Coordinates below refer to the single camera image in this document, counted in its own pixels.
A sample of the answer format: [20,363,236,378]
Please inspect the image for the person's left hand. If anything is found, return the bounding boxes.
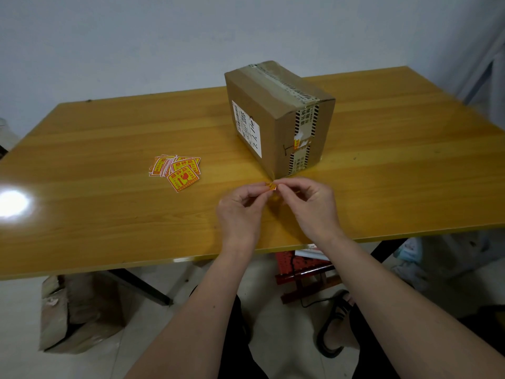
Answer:
[216,182,277,253]

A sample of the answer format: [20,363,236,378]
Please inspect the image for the person's right hand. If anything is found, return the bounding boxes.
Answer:
[274,177,345,246]

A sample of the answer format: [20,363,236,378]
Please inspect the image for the person's right forearm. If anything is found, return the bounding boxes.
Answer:
[314,229,505,379]

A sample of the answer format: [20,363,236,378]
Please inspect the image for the person's left forearm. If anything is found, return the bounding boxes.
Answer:
[125,246,261,379]

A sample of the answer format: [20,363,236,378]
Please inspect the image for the white papers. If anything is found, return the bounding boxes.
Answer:
[295,244,330,262]

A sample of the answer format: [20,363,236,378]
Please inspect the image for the taped brown cardboard box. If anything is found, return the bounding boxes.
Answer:
[224,61,336,179]

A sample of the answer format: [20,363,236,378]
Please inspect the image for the red plastic stool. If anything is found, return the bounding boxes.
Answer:
[275,250,343,305]

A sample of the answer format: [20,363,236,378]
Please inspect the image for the pile of red yellow labels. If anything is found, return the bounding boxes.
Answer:
[149,155,202,193]

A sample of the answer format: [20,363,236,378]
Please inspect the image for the black metal table leg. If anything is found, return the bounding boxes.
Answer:
[106,267,174,307]
[370,237,409,263]

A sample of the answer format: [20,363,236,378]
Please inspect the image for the black sandal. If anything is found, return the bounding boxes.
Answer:
[315,290,356,359]

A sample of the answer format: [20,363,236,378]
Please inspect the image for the black shorts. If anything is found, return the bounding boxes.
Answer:
[189,285,505,379]

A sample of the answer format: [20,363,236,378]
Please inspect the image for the translucent plastic bags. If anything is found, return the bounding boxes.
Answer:
[388,232,505,314]

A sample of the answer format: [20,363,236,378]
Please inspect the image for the open worn cardboard box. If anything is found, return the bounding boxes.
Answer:
[39,271,128,355]

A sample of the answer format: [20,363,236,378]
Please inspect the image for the grey curtain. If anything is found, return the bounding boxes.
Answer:
[454,25,505,131]

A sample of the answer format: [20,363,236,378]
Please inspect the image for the black cable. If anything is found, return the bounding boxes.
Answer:
[301,297,337,309]

